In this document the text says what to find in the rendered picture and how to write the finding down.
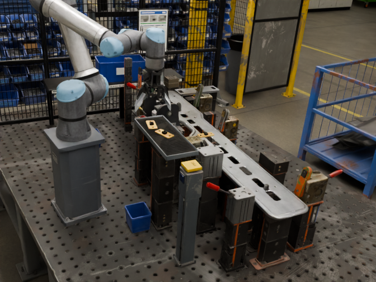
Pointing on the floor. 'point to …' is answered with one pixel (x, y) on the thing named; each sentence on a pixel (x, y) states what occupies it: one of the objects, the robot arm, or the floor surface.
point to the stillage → (369, 158)
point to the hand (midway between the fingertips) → (152, 111)
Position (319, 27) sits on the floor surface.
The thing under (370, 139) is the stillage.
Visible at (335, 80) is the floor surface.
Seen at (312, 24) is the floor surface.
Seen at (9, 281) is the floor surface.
